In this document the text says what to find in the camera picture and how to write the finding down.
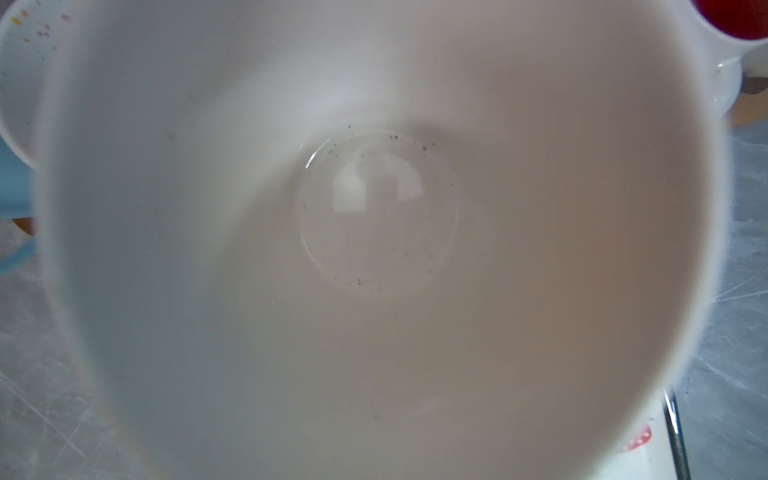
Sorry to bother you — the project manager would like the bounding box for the white mug purple handle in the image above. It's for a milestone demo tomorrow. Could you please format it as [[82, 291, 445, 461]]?
[[35, 1, 729, 479]]

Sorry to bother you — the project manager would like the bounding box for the white mug blue handle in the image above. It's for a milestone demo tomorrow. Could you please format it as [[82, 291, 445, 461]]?
[[1, 140, 37, 276]]

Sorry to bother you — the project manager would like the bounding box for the white mug red inside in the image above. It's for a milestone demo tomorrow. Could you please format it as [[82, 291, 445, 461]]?
[[690, 0, 767, 115]]

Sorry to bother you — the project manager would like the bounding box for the dark scratched wooden coaster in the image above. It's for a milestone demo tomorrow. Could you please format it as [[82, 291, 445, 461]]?
[[13, 218, 36, 236]]

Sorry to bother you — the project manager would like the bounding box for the cork paw print coaster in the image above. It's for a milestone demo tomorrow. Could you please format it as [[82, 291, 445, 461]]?
[[728, 76, 768, 128]]

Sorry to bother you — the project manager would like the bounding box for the strawberry print serving tray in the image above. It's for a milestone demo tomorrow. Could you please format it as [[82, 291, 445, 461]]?
[[575, 389, 694, 480]]

